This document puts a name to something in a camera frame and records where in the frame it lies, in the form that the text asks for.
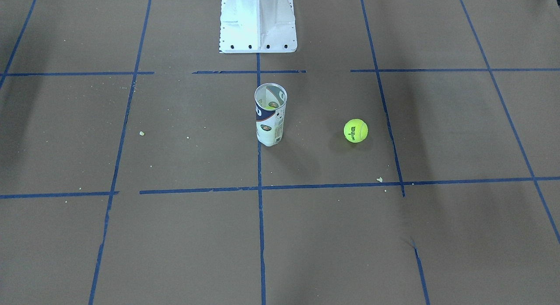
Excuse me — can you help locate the yellow-green tennis ball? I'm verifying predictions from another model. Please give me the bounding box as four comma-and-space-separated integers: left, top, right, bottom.
343, 118, 369, 143

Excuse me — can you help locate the clear tennis ball can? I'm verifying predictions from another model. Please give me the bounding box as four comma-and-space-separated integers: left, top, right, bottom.
254, 82, 288, 146

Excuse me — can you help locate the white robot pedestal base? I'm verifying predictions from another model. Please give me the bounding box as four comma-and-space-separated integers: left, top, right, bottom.
218, 0, 298, 54

